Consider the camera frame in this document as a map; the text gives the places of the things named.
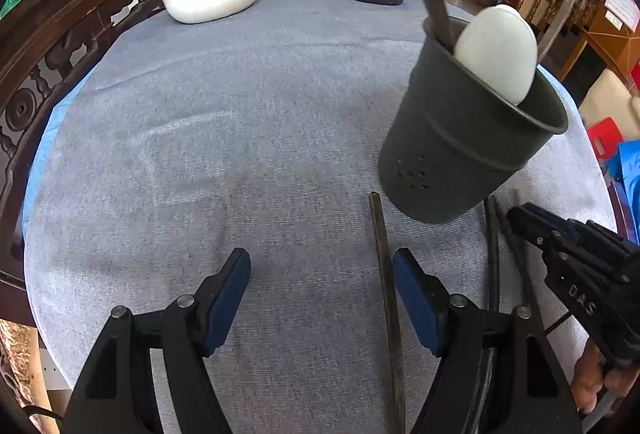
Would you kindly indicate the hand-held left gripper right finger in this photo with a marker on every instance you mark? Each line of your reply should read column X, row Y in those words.
column 417, row 306

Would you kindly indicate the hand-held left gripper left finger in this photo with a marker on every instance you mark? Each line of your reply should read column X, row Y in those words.
column 230, row 301

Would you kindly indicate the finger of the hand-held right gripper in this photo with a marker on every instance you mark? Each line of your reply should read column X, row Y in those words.
column 535, row 231

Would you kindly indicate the dark metal utensil holder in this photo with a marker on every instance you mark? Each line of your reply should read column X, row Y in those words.
column 450, row 138

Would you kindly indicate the white plastic spoon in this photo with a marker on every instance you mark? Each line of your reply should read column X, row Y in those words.
column 500, row 48

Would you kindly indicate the person's right hand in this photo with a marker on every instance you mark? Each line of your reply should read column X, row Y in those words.
column 592, row 384

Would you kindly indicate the blue cloth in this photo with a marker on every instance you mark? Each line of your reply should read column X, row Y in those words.
column 627, row 184

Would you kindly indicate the red plastic child chair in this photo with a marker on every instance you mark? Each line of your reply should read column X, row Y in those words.
column 605, row 138

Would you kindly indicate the beige sofa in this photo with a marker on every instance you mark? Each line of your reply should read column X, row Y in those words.
column 607, row 98

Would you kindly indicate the grey tablecloth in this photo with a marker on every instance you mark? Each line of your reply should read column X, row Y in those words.
column 225, row 138

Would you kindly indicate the orange wooden pillar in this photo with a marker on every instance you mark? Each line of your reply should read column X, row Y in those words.
column 610, row 48

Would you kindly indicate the blue table cover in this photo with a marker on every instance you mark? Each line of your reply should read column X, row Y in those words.
column 42, row 153

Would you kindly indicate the pink wall calendar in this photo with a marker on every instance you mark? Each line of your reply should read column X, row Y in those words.
column 622, row 1

